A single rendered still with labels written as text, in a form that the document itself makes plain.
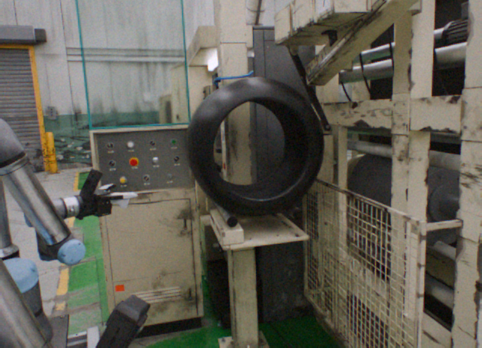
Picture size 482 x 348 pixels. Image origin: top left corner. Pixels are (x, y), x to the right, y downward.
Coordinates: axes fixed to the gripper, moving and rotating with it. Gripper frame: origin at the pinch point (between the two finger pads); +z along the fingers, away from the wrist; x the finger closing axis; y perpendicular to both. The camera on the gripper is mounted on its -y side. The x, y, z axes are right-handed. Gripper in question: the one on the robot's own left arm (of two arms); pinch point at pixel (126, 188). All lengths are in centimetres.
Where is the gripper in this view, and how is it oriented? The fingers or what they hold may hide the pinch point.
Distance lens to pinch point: 145.4
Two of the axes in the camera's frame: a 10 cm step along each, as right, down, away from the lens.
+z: 6.6, -1.5, 7.4
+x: 7.5, 2.1, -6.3
